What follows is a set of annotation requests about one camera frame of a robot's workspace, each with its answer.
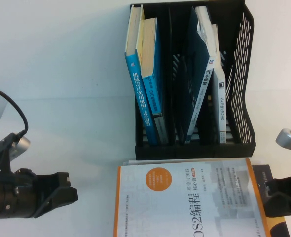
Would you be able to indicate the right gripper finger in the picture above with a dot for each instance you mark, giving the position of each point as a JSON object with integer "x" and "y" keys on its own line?
{"x": 276, "y": 187}
{"x": 276, "y": 207}

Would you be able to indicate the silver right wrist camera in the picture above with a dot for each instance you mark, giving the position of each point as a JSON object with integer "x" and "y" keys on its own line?
{"x": 287, "y": 142}

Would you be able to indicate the dark colourful robot book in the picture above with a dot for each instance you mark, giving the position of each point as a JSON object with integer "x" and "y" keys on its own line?
{"x": 261, "y": 175}

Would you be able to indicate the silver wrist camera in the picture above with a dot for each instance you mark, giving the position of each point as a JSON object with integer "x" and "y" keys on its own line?
{"x": 21, "y": 145}
{"x": 287, "y": 142}

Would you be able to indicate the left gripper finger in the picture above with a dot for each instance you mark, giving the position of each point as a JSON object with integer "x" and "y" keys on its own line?
{"x": 64, "y": 196}
{"x": 61, "y": 179}

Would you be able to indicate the plain white book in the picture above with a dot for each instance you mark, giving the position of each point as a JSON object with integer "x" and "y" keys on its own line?
{"x": 125, "y": 164}

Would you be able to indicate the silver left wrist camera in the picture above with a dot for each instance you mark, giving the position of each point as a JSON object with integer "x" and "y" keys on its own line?
{"x": 21, "y": 145}

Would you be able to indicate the blue DTC paperback book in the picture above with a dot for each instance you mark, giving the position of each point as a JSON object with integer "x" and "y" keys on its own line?
{"x": 150, "y": 93}

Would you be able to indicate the thick blue hardcover book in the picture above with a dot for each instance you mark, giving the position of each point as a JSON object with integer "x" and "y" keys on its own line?
{"x": 138, "y": 86}

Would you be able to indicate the thin white spine book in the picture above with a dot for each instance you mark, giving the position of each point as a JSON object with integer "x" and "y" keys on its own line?
{"x": 222, "y": 103}

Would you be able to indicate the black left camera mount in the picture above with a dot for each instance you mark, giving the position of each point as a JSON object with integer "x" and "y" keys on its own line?
{"x": 0, "y": 153}

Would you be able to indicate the white book large black letters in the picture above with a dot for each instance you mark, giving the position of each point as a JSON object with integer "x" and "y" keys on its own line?
{"x": 160, "y": 161}

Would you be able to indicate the white orange ROS2 book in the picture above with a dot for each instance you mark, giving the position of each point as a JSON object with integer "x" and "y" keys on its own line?
{"x": 185, "y": 209}

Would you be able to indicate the teal cover white spine book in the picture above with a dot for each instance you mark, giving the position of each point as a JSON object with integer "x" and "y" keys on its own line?
{"x": 194, "y": 74}

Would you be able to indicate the black plastic book stand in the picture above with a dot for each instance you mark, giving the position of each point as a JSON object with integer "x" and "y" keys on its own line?
{"x": 160, "y": 150}

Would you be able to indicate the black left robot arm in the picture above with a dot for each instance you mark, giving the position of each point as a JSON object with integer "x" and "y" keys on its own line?
{"x": 2, "y": 197}

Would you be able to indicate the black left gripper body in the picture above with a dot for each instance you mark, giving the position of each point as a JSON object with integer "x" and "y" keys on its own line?
{"x": 29, "y": 195}

